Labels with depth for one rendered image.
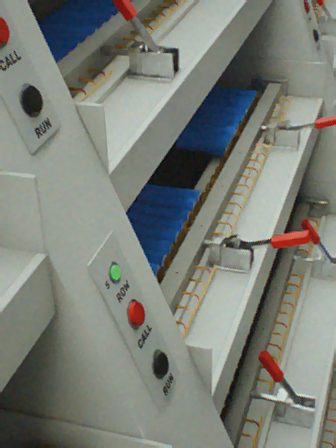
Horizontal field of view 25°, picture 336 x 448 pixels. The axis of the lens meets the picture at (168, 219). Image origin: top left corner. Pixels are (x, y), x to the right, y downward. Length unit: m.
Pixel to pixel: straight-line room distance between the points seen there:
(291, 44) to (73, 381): 0.70
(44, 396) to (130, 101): 0.24
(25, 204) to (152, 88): 0.25
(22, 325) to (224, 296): 0.31
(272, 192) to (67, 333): 0.44
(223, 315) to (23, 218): 0.30
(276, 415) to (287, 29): 0.52
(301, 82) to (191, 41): 0.38
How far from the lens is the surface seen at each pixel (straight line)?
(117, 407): 0.50
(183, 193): 0.83
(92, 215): 0.49
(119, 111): 0.61
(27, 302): 0.43
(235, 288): 0.71
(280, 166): 0.92
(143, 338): 0.52
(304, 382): 0.90
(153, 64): 0.66
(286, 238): 0.71
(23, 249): 0.45
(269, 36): 1.09
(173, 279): 0.69
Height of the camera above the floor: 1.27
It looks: 23 degrees down
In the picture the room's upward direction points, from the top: 24 degrees counter-clockwise
